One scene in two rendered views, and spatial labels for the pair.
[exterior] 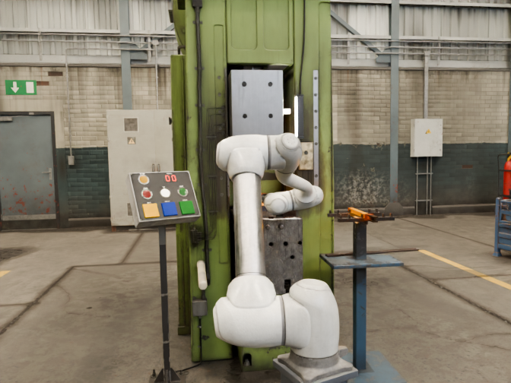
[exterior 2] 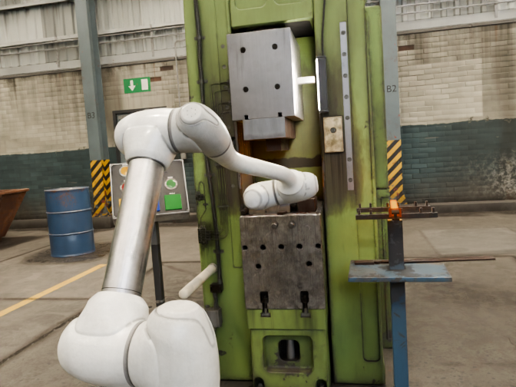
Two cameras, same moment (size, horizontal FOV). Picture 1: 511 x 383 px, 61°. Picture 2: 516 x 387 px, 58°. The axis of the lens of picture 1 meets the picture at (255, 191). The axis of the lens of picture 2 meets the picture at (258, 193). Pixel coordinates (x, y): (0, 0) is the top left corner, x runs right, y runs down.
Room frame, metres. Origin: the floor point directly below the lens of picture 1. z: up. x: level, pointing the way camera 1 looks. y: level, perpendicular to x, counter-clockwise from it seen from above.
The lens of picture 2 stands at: (0.45, -0.72, 1.21)
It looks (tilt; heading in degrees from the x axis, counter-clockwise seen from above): 5 degrees down; 20
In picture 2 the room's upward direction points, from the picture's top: 4 degrees counter-clockwise
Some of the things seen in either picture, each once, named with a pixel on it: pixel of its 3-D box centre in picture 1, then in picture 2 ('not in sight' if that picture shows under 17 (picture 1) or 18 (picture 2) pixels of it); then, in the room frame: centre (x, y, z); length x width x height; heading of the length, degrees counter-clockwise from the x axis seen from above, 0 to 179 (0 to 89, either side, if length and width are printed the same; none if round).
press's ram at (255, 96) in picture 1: (259, 109); (276, 80); (2.76, -0.03, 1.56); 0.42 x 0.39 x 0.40; 8
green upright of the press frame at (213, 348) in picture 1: (206, 175); (226, 164); (2.86, 0.32, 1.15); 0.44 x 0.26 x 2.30; 8
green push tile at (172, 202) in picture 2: (186, 207); (173, 202); (2.33, 0.37, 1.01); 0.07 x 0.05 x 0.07; 123
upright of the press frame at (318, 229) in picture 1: (306, 173); (348, 157); (2.95, -0.35, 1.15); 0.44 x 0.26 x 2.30; 8
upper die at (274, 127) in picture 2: not in sight; (271, 130); (2.75, 0.01, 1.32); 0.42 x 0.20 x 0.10; 8
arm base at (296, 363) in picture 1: (318, 355); not in sight; (1.38, -0.20, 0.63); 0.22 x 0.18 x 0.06; 118
